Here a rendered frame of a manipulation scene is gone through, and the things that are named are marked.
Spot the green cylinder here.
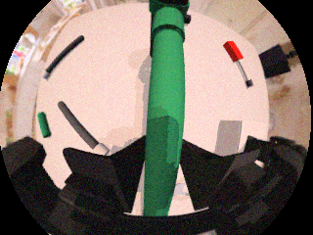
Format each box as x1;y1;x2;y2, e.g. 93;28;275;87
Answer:
36;111;52;138

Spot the green cylindrical pipe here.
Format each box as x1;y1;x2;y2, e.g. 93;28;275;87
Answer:
144;28;187;216

